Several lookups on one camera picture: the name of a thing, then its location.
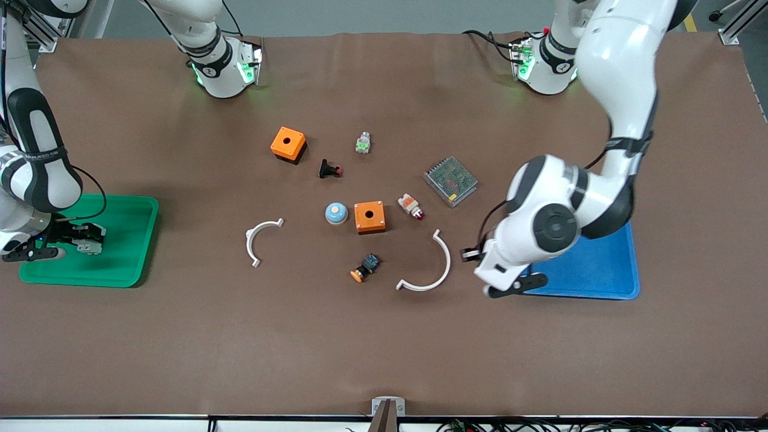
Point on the grey red circuit breaker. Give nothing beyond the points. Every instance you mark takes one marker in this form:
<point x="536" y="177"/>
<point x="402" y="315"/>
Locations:
<point x="90" y="246"/>

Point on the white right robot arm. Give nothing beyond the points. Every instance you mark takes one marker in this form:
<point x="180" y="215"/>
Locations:
<point x="36" y="174"/>

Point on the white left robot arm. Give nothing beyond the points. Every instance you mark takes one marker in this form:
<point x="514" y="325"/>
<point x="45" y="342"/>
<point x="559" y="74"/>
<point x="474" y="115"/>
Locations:
<point x="624" y="66"/>

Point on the green plastic tray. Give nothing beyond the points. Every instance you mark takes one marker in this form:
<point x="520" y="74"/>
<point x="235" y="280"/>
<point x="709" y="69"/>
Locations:
<point x="129" y="240"/>

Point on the blue plastic tray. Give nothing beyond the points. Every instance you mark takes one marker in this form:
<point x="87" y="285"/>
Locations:
<point x="600" y="270"/>

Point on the metal mesh power supply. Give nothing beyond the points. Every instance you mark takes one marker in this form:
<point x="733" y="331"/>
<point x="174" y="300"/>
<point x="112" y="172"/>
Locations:
<point x="450" y="180"/>

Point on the red orange indicator light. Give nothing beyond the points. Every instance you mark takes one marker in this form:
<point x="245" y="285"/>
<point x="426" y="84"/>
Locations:
<point x="409" y="205"/>

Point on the orange blue push button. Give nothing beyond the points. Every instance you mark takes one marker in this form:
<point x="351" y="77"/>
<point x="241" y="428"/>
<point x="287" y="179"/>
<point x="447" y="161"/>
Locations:
<point x="366" y="267"/>

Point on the orange button box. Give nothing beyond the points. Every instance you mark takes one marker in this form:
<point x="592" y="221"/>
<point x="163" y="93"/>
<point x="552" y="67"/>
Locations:
<point x="369" y="219"/>

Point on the blue dome button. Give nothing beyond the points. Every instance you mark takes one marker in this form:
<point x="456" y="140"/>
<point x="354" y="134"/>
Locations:
<point x="336" y="213"/>

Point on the black red push button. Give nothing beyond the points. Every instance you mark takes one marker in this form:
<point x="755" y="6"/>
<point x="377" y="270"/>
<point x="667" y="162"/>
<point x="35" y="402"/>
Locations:
<point x="327" y="169"/>

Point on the orange box with black base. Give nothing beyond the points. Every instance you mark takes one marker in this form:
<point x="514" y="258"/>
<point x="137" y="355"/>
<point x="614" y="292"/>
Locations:
<point x="288" y="143"/>

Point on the large white arc bracket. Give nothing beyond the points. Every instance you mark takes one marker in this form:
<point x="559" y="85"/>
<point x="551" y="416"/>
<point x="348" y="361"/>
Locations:
<point x="446" y="264"/>

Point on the small white arc bracket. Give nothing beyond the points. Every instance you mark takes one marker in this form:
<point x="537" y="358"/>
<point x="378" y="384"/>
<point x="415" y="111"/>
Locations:
<point x="249" y="240"/>

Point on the grey metal mount bracket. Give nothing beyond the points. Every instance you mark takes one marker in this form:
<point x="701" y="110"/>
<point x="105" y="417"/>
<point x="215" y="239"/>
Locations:
<point x="401" y="407"/>

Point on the dark brown camera post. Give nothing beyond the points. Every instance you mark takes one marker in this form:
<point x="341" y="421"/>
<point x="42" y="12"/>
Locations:
<point x="384" y="420"/>

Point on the aluminium frame profile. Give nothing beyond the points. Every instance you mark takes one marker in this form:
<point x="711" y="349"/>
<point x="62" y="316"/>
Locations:
<point x="45" y="36"/>
<point x="738" y="27"/>

